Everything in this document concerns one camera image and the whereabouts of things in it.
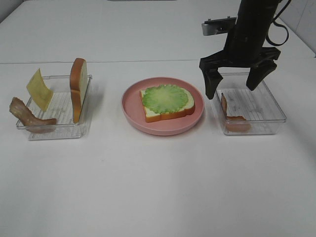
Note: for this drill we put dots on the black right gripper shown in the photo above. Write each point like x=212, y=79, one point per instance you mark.
x=243, y=49

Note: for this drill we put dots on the bacon strip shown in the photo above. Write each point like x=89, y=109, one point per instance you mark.
x=24, y=114
x=234, y=123

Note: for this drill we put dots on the green lettuce leaf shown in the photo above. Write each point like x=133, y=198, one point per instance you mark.
x=165, y=98

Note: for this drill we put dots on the white bread slice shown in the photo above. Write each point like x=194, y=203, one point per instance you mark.
x=188, y=109
x=78, y=86

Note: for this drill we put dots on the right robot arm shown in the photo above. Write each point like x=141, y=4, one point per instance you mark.
x=256, y=11

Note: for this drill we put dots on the right clear plastic container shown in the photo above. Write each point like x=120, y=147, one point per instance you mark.
x=259, y=106

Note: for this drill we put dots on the clear plastic container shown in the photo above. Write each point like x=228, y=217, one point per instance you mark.
x=60, y=108
x=259, y=106

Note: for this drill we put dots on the pink round plate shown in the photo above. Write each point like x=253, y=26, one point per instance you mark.
x=135, y=115

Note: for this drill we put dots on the left clear plastic container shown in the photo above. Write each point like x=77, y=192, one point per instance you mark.
x=60, y=108

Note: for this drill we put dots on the yellow cheese slice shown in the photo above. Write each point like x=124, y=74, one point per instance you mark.
x=38, y=91

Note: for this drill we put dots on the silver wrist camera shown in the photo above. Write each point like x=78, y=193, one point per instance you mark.
x=218, y=26

